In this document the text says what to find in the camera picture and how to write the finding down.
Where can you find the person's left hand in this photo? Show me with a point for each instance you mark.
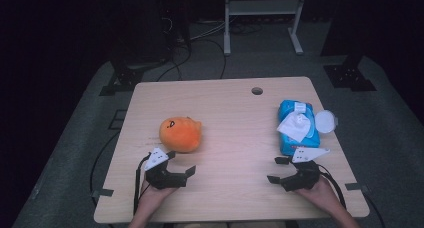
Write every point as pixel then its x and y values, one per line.
pixel 153 196

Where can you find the white wet wipe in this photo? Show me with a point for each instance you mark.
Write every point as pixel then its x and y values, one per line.
pixel 295 126

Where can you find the black metal stand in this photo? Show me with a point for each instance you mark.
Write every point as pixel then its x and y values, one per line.
pixel 128 78
pixel 348 76

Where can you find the white metal stand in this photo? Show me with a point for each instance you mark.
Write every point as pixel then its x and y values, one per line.
pixel 260 7

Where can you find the white round pack lid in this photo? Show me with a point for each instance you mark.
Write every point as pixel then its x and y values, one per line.
pixel 325 121

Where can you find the person's right hand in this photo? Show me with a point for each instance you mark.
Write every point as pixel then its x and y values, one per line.
pixel 320 196

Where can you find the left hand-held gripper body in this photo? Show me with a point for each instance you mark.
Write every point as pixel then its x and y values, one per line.
pixel 161 178

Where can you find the blue wet wipe pack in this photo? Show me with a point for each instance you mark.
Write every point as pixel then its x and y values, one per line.
pixel 286 148

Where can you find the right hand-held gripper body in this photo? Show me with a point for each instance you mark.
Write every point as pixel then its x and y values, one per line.
pixel 303 179

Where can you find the grey tape piece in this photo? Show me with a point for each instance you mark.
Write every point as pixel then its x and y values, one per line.
pixel 355 186
pixel 103 192

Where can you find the orange plush toy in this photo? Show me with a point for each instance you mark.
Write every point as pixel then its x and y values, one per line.
pixel 180 136

